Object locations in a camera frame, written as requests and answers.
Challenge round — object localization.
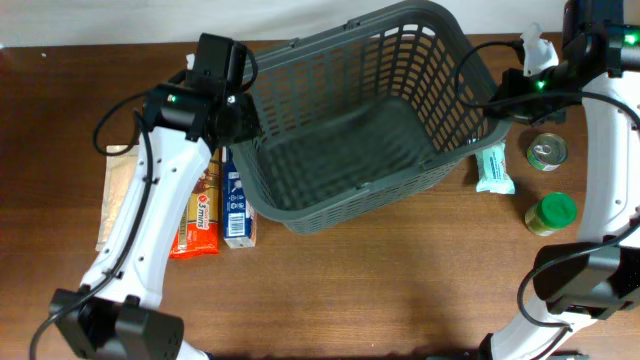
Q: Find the green white tissue pack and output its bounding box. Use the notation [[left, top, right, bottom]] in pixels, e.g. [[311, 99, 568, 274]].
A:
[[476, 142, 515, 195]]

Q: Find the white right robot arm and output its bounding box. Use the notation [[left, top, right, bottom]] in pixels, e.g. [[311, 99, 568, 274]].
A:
[[480, 0, 639, 359]]

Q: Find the tin can with pull tab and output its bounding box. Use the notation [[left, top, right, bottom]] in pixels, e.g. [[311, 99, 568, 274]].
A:
[[527, 133, 568, 172]]

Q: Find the clear bag of rice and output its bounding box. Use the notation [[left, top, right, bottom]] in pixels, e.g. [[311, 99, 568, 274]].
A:
[[95, 145, 138, 252]]

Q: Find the orange spaghetti packet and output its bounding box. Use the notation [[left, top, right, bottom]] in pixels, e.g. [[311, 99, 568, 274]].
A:
[[169, 150, 221, 259]]

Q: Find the blue cardboard food box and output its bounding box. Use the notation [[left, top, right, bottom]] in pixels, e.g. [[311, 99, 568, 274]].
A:
[[222, 147, 257, 249]]

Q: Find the green lid glass jar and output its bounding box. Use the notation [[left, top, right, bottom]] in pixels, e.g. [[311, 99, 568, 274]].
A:
[[524, 192, 578, 237]]

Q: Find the grey plastic mesh basket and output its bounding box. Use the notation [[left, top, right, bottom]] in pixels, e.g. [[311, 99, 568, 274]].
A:
[[231, 1, 510, 234]]

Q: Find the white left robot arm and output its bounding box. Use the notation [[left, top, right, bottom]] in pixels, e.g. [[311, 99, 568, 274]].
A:
[[29, 69, 260, 359]]

